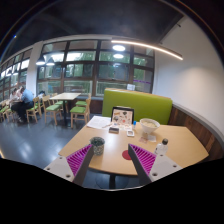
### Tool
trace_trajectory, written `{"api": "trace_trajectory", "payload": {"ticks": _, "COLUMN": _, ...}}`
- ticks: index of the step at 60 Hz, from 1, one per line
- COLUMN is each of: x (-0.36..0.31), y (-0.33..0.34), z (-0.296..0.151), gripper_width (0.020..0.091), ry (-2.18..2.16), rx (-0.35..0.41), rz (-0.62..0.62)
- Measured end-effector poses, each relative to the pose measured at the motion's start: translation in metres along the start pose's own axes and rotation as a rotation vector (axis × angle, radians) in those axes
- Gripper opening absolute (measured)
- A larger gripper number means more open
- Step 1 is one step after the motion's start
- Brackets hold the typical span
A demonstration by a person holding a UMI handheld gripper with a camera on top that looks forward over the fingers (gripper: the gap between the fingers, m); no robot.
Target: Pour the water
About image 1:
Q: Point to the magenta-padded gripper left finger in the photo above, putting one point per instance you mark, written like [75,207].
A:
[77,159]

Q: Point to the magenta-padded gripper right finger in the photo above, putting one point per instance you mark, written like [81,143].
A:
[145,159]

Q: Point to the clear black-capped water bottle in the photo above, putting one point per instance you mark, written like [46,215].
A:
[161,148]

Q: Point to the flat round red coaster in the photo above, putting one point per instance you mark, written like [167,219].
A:
[126,155]

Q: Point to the small pink packet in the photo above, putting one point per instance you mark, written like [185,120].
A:
[143,139]

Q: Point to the white paper napkin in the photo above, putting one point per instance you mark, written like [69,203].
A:
[151,137]

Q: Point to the green speckled mug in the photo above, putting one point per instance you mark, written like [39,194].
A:
[97,146]

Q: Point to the small white device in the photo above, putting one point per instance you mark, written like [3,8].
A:
[130,133]

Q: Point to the white bowl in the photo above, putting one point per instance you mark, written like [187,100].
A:
[149,125]

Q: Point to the small blue-capped bottle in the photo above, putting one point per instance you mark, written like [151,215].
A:
[134,125]

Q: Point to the white paper sheet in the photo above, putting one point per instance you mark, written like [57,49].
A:
[98,122]

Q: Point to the black tablet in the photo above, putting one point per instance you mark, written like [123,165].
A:
[122,116]

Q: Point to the group of green-seated wooden chairs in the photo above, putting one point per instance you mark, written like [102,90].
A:
[79,110]

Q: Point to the green upholstered bench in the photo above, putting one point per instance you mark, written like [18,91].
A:
[143,104]

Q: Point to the light wooden dining table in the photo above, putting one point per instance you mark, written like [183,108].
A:
[65,96]

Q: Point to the person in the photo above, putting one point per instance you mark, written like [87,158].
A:
[26,100]
[13,95]

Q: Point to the black pendant lamp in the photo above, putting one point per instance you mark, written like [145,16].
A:
[40,61]
[50,61]

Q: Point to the long linear ceiling light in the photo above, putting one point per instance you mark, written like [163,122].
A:
[150,46]

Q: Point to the round pendant lamp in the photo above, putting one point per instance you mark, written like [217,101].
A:
[119,48]

